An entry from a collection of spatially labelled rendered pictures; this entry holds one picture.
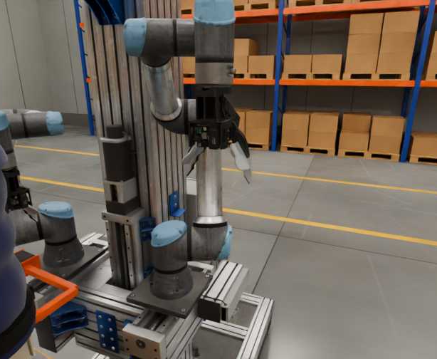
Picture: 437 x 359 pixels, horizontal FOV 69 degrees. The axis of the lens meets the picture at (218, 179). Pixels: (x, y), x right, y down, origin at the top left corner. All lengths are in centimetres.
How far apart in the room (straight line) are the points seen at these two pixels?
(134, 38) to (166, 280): 73
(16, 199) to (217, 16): 74
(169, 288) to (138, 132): 55
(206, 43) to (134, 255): 89
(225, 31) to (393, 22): 693
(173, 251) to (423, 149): 700
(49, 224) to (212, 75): 92
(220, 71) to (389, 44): 691
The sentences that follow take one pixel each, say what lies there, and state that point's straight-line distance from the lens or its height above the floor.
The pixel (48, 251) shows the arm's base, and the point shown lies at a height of 110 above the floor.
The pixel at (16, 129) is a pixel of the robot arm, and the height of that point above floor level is 159.
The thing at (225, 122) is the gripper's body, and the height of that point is 166.
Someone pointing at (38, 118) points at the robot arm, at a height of 162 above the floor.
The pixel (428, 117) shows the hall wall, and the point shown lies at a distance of 894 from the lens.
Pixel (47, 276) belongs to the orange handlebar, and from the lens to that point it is 108.
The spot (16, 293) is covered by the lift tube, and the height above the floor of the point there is 136.
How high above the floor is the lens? 175
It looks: 18 degrees down
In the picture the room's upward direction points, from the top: straight up
